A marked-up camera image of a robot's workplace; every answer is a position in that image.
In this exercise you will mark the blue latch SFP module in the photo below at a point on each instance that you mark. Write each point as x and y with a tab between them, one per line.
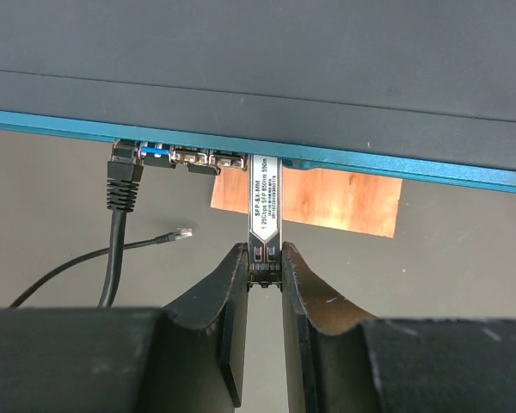
155	155

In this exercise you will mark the wooden board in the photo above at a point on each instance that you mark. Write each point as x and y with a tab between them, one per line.
334	199

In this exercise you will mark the inserted SFP module dark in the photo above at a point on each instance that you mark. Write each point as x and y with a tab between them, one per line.
195	159

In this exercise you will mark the dark blue network switch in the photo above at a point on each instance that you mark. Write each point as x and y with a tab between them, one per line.
422	90

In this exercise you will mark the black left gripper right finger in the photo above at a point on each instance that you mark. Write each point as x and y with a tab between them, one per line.
340	358

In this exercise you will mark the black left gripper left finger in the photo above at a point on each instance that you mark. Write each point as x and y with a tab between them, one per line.
187	356

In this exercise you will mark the brown SFP module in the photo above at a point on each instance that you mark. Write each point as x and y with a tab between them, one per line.
225	159

